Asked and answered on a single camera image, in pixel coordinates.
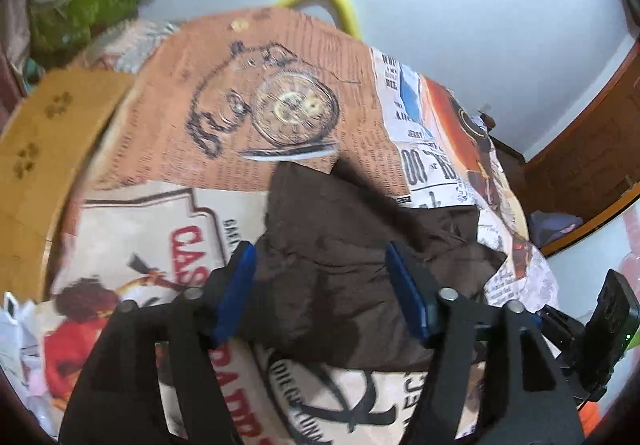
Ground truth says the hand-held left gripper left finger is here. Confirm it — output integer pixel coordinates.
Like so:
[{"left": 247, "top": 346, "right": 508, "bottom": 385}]
[{"left": 59, "top": 241, "right": 258, "bottom": 445}]

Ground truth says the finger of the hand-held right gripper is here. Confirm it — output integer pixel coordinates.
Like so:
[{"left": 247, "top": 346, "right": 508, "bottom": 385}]
[{"left": 531, "top": 304, "right": 587, "bottom": 357}]

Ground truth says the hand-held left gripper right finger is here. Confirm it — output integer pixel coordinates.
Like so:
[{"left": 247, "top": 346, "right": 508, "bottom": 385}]
[{"left": 384, "top": 241, "right": 586, "bottom": 445}]

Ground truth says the dark brown garment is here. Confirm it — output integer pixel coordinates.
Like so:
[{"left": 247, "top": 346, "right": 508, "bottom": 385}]
[{"left": 260, "top": 160, "right": 508, "bottom": 371}]

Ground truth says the purple cloth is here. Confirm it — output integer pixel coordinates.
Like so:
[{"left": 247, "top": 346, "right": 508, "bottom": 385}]
[{"left": 527, "top": 211, "right": 583, "bottom": 248}]

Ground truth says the wooden door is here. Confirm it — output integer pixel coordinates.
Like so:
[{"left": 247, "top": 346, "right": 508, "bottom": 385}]
[{"left": 522, "top": 38, "right": 640, "bottom": 258}]

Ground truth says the printed blanket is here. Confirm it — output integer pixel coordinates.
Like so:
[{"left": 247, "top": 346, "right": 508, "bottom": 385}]
[{"left": 42, "top": 8, "right": 561, "bottom": 445}]

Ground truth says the white plastic bag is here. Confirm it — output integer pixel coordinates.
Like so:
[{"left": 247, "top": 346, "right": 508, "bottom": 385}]
[{"left": 0, "top": 292, "right": 61, "bottom": 436}]

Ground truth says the cardboard box with paw prints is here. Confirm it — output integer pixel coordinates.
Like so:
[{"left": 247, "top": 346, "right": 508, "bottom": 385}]
[{"left": 0, "top": 68, "right": 136, "bottom": 303}]

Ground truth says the green fabric bag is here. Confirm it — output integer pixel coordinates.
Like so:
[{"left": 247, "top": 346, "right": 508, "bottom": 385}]
[{"left": 27, "top": 0, "right": 141, "bottom": 58}]

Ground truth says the striped brown curtain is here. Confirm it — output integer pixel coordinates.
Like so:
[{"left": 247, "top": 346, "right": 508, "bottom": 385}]
[{"left": 0, "top": 0, "right": 31, "bottom": 96}]

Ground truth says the dark wooden bed frame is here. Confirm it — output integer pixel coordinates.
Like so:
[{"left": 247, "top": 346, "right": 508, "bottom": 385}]
[{"left": 487, "top": 135, "right": 528, "bottom": 206}]

